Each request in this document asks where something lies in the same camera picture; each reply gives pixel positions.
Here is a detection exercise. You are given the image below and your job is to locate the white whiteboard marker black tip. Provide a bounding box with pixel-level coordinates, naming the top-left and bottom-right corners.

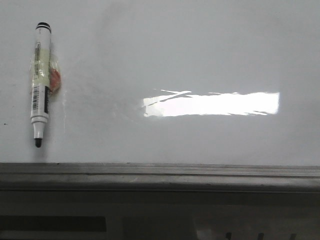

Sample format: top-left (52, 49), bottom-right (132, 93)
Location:
top-left (30, 22), bottom-right (52, 148)

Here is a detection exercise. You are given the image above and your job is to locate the orange magnet in clear tape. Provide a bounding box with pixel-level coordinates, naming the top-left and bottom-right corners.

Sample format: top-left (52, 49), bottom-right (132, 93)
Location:
top-left (29, 48), bottom-right (62, 94)

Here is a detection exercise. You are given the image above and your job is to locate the white glossy whiteboard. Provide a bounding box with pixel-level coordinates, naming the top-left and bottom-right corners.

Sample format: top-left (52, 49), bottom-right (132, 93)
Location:
top-left (0, 0), bottom-right (320, 166)

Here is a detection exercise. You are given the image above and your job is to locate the grey aluminium whiteboard frame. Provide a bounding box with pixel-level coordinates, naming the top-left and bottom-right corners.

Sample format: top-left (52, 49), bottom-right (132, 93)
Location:
top-left (0, 163), bottom-right (320, 193)

